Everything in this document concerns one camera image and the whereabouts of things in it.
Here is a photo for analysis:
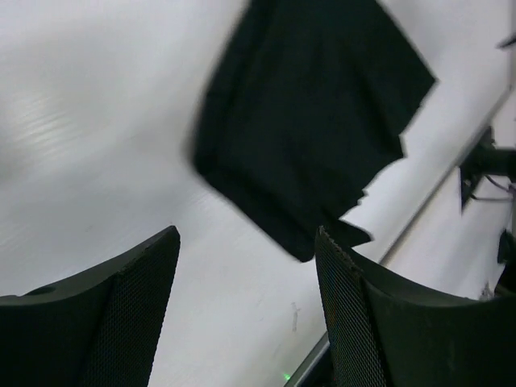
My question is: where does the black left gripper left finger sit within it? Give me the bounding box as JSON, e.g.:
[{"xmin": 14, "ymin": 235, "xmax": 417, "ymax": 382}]
[{"xmin": 1, "ymin": 226, "xmax": 181, "ymax": 387}]

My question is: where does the black pleated skirt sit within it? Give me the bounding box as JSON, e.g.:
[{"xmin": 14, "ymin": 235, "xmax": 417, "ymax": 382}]
[{"xmin": 191, "ymin": 1, "xmax": 435, "ymax": 262}]

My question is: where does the aluminium table edge rail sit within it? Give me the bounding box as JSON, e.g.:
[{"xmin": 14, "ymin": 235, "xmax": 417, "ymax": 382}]
[{"xmin": 366, "ymin": 86, "xmax": 513, "ymax": 264}]

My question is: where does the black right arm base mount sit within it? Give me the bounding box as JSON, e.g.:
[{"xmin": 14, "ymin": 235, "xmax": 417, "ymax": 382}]
[{"xmin": 459, "ymin": 125, "xmax": 515, "ymax": 210}]

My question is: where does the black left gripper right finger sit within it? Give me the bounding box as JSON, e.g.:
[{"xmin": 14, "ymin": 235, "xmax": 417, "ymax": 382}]
[{"xmin": 315, "ymin": 228, "xmax": 515, "ymax": 387}]

